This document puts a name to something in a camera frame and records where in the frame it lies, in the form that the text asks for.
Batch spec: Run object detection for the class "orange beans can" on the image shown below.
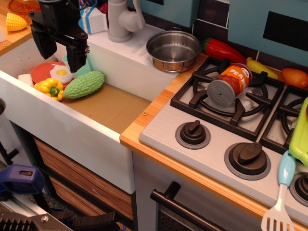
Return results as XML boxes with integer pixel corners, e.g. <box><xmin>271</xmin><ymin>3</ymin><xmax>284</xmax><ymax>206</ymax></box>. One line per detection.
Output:
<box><xmin>207</xmin><ymin>63</ymin><xmax>252</xmax><ymax>107</ymax></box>

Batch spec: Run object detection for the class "mint green plastic cup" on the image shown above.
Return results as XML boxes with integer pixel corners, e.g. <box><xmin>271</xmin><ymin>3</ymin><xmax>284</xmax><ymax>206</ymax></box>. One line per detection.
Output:
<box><xmin>62</xmin><ymin>54</ymin><xmax>92</xmax><ymax>78</ymax></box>

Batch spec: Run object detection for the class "white toy sink basin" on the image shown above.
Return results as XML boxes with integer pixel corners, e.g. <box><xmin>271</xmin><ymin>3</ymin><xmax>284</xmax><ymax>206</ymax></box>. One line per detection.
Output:
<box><xmin>0</xmin><ymin>25</ymin><xmax>175</xmax><ymax>194</ymax></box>

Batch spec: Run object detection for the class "black right burner grate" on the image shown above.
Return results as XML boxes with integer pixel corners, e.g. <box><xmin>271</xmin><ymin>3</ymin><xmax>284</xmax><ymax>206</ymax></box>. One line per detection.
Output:
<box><xmin>260</xmin><ymin>85</ymin><xmax>308</xmax><ymax>154</ymax></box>

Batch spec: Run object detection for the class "black left burner grate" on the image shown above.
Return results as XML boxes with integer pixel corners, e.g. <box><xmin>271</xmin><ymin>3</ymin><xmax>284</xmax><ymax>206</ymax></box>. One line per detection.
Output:
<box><xmin>170</xmin><ymin>57</ymin><xmax>284</xmax><ymax>141</ymax></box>

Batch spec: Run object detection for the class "grey toy faucet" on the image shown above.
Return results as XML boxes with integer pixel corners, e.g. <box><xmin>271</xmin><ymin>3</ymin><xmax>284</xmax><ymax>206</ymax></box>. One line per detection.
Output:
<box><xmin>108</xmin><ymin>0</ymin><xmax>145</xmax><ymax>43</ymax></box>

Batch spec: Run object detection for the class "blue plastic clamp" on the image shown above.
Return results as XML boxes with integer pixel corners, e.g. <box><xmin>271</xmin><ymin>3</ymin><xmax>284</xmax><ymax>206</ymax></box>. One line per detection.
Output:
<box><xmin>0</xmin><ymin>164</ymin><xmax>45</xmax><ymax>196</ymax></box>

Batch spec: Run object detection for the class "black burner grate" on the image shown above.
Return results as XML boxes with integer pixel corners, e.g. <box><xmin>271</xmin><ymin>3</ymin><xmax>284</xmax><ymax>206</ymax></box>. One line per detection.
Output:
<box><xmin>170</xmin><ymin>57</ymin><xmax>284</xmax><ymax>141</ymax></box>
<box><xmin>260</xmin><ymin>85</ymin><xmax>308</xmax><ymax>154</ymax></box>

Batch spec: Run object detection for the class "orange transparent bowl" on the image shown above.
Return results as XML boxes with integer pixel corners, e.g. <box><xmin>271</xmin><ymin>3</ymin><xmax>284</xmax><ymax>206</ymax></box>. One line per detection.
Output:
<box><xmin>8</xmin><ymin>0</ymin><xmax>40</xmax><ymax>13</ymax></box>

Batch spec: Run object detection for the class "blue white toy spatula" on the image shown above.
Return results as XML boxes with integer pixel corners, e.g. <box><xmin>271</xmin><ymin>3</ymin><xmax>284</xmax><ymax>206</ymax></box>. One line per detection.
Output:
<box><xmin>261</xmin><ymin>150</ymin><xmax>295</xmax><ymax>231</ymax></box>

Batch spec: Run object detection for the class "white toy block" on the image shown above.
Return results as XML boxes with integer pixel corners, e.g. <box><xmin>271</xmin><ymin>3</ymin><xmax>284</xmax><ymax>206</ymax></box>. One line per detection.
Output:
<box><xmin>18</xmin><ymin>74</ymin><xmax>34</xmax><ymax>87</ymax></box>

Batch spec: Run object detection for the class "middle black stove knob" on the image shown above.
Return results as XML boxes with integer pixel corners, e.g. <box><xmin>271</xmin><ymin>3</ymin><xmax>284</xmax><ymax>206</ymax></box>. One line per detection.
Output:
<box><xmin>224</xmin><ymin>142</ymin><xmax>271</xmax><ymax>180</ymax></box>

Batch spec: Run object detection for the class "yellow toy bell pepper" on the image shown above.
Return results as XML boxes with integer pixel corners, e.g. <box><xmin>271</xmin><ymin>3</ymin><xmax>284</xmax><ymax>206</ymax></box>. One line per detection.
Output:
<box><xmin>34</xmin><ymin>77</ymin><xmax>64</xmax><ymax>101</ymax></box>

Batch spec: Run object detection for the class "black oven door handle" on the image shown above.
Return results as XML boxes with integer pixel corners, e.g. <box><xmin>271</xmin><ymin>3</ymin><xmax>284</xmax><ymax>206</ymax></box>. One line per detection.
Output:
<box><xmin>150</xmin><ymin>181</ymin><xmax>225</xmax><ymax>231</ymax></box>

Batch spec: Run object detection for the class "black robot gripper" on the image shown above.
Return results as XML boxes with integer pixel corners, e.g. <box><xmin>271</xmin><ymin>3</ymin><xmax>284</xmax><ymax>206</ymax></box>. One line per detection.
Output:
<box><xmin>28</xmin><ymin>0</ymin><xmax>90</xmax><ymax>73</ymax></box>

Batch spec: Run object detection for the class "lime green plastic tray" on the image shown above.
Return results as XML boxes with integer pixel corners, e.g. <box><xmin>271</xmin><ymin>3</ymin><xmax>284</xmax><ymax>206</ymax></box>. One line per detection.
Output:
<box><xmin>289</xmin><ymin>98</ymin><xmax>308</xmax><ymax>166</ymax></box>

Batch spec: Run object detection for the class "blue white milk carton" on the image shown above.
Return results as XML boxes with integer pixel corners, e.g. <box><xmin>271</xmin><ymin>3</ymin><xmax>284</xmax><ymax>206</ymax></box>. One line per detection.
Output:
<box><xmin>78</xmin><ymin>7</ymin><xmax>108</xmax><ymax>34</ymax></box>

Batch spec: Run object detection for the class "left black stove knob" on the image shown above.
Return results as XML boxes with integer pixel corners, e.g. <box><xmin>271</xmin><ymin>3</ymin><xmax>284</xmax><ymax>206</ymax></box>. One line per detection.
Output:
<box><xmin>175</xmin><ymin>120</ymin><xmax>211</xmax><ymax>150</ymax></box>

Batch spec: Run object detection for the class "grey toy stovetop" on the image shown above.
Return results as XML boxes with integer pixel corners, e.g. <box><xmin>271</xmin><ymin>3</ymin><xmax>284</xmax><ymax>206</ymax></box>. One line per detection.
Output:
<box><xmin>139</xmin><ymin>56</ymin><xmax>308</xmax><ymax>220</ymax></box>

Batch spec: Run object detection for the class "right black stove knob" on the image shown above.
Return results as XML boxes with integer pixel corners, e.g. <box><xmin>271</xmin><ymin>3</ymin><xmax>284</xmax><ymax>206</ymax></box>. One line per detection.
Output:
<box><xmin>289</xmin><ymin>172</ymin><xmax>308</xmax><ymax>207</ymax></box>

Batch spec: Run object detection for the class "green toy bitter gourd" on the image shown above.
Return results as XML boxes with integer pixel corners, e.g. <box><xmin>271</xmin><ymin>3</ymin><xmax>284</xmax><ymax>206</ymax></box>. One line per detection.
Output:
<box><xmin>63</xmin><ymin>71</ymin><xmax>105</xmax><ymax>99</ymax></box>

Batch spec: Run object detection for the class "black stove knob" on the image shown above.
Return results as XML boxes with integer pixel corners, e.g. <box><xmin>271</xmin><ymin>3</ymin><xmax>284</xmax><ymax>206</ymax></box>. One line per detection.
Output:
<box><xmin>224</xmin><ymin>142</ymin><xmax>271</xmax><ymax>180</ymax></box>
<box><xmin>289</xmin><ymin>172</ymin><xmax>308</xmax><ymax>207</ymax></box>
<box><xmin>175</xmin><ymin>120</ymin><xmax>211</xmax><ymax>150</ymax></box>

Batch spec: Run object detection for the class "stainless steel pot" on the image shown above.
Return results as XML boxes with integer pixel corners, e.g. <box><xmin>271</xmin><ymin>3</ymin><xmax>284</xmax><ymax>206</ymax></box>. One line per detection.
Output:
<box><xmin>146</xmin><ymin>30</ymin><xmax>202</xmax><ymax>73</ymax></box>

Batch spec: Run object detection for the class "yellow toy corn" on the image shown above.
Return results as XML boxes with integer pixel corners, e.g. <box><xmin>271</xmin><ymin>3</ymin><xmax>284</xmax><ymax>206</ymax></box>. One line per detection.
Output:
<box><xmin>6</xmin><ymin>13</ymin><xmax>27</xmax><ymax>32</ymax></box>

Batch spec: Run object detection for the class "red plastic plate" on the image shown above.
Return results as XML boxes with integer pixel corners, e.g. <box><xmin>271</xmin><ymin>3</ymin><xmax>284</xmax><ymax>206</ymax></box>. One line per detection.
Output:
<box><xmin>30</xmin><ymin>62</ymin><xmax>65</xmax><ymax>83</ymax></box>

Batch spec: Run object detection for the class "dark red toy vegetable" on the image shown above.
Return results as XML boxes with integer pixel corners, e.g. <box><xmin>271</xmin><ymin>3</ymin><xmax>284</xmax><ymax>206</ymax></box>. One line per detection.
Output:
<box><xmin>99</xmin><ymin>2</ymin><xmax>109</xmax><ymax>26</ymax></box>

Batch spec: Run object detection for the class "red toy chili pepper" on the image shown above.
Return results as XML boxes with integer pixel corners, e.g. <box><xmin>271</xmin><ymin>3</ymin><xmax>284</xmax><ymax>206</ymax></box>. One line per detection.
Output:
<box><xmin>201</xmin><ymin>38</ymin><xmax>246</xmax><ymax>64</ymax></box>

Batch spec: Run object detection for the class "purple toy vegetable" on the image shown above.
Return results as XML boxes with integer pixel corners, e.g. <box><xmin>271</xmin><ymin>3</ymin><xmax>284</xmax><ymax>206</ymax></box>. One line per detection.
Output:
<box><xmin>79</xmin><ymin>0</ymin><xmax>98</xmax><ymax>8</ymax></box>

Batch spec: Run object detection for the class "orange toy carrot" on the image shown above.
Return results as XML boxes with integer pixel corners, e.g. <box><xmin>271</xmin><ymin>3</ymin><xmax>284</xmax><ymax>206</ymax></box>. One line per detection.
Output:
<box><xmin>281</xmin><ymin>68</ymin><xmax>308</xmax><ymax>89</ymax></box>

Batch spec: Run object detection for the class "toy fried egg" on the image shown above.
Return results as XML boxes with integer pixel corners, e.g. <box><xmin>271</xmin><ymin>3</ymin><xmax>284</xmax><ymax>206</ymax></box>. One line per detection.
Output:
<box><xmin>50</xmin><ymin>65</ymin><xmax>73</xmax><ymax>84</ymax></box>

